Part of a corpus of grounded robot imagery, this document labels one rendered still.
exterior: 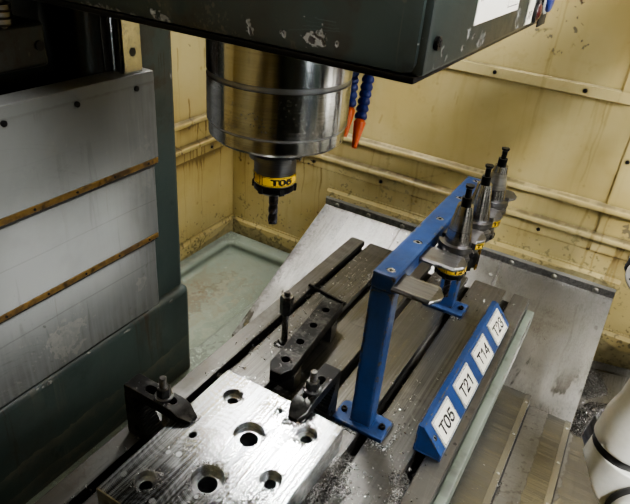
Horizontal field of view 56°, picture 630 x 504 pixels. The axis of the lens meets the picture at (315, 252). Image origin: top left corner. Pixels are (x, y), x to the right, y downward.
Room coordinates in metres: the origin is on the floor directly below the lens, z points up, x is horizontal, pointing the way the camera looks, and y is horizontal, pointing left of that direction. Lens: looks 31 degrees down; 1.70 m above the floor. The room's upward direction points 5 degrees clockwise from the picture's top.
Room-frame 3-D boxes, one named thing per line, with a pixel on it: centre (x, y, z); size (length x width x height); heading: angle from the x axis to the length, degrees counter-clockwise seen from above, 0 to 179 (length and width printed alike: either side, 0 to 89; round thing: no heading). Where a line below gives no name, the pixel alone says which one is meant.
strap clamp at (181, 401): (0.67, 0.22, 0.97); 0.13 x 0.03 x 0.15; 62
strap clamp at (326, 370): (0.72, -0.02, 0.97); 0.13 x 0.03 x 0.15; 152
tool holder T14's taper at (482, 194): (0.98, -0.29, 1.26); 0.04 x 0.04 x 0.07
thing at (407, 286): (0.73, -0.16, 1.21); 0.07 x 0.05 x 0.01; 62
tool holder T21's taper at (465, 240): (0.88, -0.24, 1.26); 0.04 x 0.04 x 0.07
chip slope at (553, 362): (1.23, -0.25, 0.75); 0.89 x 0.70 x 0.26; 62
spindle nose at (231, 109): (0.65, 0.06, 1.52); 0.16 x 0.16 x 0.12
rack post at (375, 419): (0.76, -0.11, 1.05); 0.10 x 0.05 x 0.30; 62
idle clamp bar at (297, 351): (0.92, 0.00, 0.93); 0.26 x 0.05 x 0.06; 157
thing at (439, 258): (0.83, -0.21, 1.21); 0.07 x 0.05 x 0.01; 62
